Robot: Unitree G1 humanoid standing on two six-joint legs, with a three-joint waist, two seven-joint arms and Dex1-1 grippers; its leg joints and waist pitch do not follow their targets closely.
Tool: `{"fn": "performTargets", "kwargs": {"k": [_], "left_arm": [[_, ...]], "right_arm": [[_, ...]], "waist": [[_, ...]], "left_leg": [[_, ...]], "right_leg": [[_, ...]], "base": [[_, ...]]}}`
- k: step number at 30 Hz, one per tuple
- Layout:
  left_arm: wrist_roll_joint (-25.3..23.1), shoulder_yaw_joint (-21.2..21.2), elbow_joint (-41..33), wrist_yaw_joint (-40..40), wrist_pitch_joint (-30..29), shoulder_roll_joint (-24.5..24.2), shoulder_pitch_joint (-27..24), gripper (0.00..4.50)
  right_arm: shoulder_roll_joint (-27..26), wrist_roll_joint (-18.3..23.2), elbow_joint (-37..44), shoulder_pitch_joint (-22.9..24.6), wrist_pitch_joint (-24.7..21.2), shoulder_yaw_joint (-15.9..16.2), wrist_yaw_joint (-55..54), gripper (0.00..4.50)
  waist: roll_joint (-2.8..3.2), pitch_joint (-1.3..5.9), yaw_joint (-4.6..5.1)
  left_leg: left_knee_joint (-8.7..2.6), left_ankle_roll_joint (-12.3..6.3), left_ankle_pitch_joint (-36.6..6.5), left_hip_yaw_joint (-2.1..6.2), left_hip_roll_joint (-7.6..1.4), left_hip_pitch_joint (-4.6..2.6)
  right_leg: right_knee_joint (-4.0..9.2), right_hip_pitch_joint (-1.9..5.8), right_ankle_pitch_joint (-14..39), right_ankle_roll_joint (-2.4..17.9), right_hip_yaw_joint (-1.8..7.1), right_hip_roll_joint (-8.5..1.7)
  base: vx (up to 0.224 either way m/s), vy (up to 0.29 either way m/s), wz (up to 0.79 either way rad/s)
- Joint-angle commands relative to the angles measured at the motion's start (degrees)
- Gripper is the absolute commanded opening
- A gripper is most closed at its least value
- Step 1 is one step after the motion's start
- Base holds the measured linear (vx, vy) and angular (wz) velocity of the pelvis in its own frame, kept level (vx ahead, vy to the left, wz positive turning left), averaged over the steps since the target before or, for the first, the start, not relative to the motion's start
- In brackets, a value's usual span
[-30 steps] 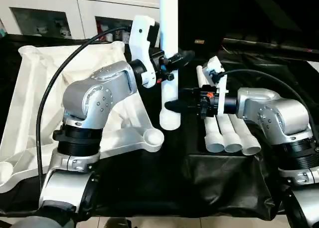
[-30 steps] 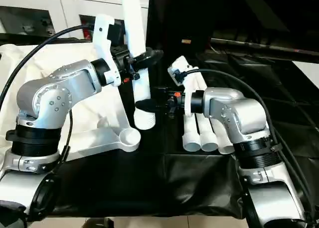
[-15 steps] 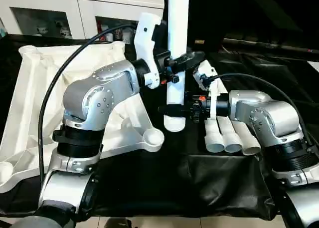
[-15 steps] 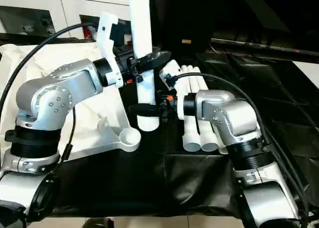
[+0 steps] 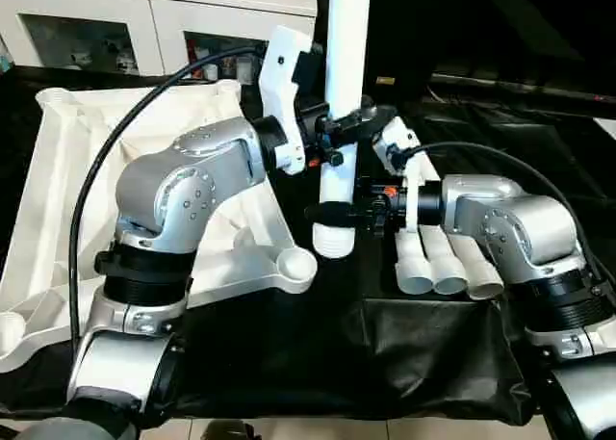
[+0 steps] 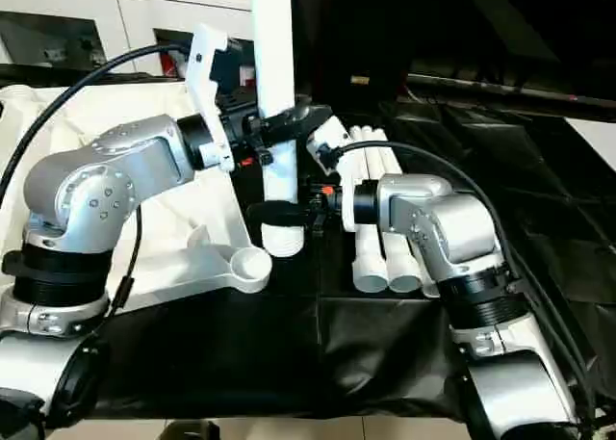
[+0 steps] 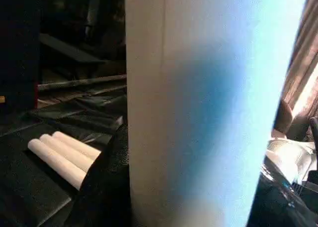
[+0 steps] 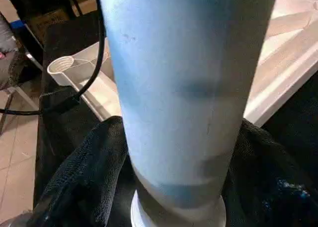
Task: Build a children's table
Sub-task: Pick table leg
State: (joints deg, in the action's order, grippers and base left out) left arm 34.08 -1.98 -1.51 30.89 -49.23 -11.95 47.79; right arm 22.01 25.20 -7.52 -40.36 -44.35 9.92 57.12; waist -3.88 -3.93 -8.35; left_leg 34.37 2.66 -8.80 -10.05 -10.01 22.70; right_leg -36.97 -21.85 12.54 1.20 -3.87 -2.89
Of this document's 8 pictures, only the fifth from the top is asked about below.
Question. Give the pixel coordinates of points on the white plastic table leg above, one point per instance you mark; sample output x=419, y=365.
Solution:
x=414, y=271
x=447, y=271
x=483, y=281
x=344, y=50

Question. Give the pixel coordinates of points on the red bottle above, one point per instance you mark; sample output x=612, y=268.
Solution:
x=190, y=57

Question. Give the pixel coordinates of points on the small tan label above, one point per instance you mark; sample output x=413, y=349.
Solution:
x=386, y=80

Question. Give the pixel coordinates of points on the white flat board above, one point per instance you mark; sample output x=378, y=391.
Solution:
x=606, y=128

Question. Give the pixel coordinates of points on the white plastic table top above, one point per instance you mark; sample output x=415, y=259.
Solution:
x=62, y=194

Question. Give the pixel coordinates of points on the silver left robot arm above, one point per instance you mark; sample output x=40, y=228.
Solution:
x=183, y=185

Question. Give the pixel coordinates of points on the black plastic mat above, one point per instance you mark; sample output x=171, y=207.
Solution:
x=313, y=353

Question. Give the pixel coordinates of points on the white sideboard cabinet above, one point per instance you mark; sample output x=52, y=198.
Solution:
x=159, y=21

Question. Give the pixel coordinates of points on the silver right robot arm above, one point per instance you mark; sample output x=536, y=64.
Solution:
x=520, y=233

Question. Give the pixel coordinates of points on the dark metal rail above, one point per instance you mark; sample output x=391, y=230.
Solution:
x=520, y=84

